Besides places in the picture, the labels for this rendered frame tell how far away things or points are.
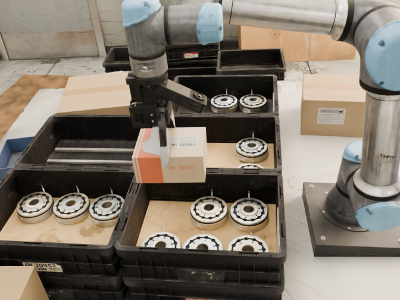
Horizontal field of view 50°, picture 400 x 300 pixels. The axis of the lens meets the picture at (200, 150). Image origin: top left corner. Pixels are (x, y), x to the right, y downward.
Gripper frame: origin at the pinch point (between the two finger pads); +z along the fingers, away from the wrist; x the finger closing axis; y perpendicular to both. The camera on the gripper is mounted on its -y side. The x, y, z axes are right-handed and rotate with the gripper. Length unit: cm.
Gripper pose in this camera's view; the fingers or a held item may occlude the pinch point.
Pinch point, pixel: (171, 149)
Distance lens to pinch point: 102.2
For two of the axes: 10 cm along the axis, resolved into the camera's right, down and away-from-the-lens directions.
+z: 0.8, 8.1, 5.8
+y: -10.0, 0.3, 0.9
